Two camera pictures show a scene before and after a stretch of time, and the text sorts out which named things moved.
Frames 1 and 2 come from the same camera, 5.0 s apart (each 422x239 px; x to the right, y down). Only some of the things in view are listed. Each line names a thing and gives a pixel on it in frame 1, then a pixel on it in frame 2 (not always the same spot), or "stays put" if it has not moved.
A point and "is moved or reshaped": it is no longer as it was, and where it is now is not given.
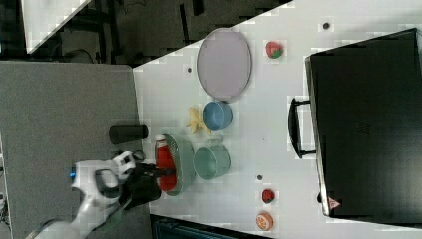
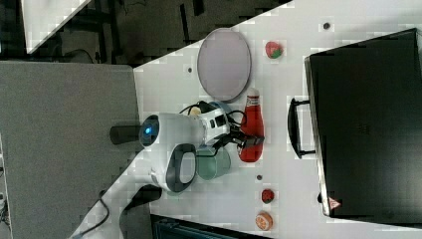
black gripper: x=144 y=184 -> x=238 y=136
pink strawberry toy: x=273 y=49 stays put
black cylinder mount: x=126 y=133 stays put
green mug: x=213 y=161 stays put
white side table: x=44 y=19 stays put
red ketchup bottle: x=165 y=158 is moved or reshaped
